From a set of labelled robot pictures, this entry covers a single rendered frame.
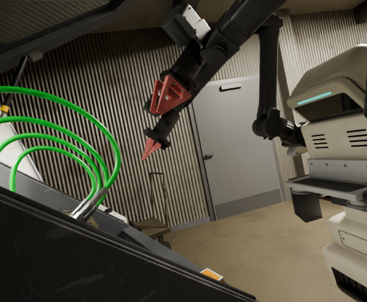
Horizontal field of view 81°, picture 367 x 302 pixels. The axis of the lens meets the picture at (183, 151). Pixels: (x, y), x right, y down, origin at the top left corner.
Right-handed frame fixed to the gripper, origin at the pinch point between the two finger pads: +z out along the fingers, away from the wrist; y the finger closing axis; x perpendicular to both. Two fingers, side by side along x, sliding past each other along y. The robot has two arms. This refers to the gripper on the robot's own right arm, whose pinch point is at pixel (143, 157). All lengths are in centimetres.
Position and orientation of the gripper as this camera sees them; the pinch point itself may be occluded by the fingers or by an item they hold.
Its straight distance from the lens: 74.5
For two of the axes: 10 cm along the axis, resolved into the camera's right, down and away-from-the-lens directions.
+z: -5.1, 8.3, -2.1
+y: -8.0, -5.5, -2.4
